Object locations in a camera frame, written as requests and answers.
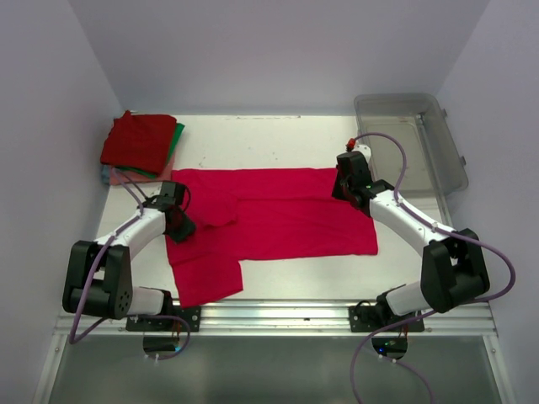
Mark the clear plastic bin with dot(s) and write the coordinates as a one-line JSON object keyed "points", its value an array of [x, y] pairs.
{"points": [[416, 120]]}

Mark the salmon pink folded shirt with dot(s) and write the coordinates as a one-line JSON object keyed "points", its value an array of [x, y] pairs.
{"points": [[137, 178]]}

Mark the aluminium mounting rail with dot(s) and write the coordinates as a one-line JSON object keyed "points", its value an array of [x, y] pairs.
{"points": [[325, 318]]}

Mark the dark red folded shirt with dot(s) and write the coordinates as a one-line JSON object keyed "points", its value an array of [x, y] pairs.
{"points": [[141, 141]]}

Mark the light blue folded shirt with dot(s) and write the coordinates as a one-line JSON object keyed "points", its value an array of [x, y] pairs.
{"points": [[105, 174]]}

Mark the crimson pink t shirt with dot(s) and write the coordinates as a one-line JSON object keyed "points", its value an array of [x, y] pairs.
{"points": [[261, 215]]}

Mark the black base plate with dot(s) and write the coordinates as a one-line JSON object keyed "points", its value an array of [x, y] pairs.
{"points": [[368, 319], [178, 321]]}

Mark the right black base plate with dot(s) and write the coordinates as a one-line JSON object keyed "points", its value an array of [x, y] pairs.
{"points": [[368, 319]]}

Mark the green folded shirt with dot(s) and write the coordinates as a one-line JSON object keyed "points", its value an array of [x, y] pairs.
{"points": [[171, 152]]}

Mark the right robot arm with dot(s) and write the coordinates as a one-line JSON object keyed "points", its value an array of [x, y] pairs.
{"points": [[453, 270]]}

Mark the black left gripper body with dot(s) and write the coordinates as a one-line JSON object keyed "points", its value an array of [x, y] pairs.
{"points": [[184, 226]]}

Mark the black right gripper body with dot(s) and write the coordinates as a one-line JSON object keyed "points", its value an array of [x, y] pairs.
{"points": [[341, 187]]}

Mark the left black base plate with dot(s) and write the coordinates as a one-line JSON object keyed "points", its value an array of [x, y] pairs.
{"points": [[178, 321]]}

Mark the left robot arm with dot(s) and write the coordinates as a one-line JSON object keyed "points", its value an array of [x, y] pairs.
{"points": [[99, 282]]}

